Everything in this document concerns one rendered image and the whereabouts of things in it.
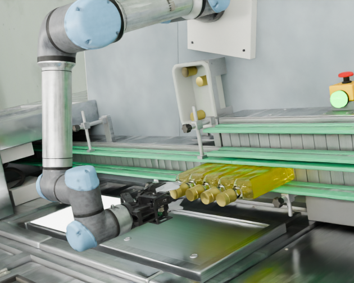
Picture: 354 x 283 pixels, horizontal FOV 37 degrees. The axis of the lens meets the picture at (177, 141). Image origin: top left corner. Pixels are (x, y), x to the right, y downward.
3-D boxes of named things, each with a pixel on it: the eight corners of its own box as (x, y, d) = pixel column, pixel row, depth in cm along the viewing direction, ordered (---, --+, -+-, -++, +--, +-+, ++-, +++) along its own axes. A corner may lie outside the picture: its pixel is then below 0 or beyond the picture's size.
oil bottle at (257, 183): (279, 178, 158) (231, 201, 144) (276, 159, 157) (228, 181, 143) (295, 179, 153) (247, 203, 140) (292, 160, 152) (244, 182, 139)
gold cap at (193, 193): (197, 195, 150) (186, 200, 147) (195, 183, 149) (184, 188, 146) (206, 197, 147) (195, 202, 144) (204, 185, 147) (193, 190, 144)
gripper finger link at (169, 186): (192, 186, 146) (168, 201, 141) (177, 184, 151) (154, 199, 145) (189, 176, 146) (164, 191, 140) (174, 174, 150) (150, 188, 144)
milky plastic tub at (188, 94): (198, 122, 195) (181, 128, 190) (187, 61, 191) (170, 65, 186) (234, 122, 182) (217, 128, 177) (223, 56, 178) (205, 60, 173)
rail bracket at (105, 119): (120, 141, 229) (76, 155, 214) (113, 102, 226) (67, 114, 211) (127, 141, 225) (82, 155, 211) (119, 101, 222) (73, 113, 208)
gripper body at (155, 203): (175, 218, 140) (139, 234, 132) (154, 214, 147) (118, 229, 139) (169, 190, 139) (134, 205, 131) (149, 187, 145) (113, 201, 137)
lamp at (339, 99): (335, 106, 144) (328, 109, 142) (332, 90, 144) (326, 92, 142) (350, 106, 141) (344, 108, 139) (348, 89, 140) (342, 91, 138)
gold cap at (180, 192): (181, 194, 154) (170, 199, 151) (180, 182, 153) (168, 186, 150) (190, 195, 151) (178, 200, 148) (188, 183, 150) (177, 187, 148)
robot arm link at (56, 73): (25, 10, 136) (26, 202, 137) (45, 3, 128) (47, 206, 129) (64, 17, 144) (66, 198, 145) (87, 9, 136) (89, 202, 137)
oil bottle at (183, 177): (222, 173, 175) (174, 194, 161) (219, 156, 174) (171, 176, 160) (235, 174, 171) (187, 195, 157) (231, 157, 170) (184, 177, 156)
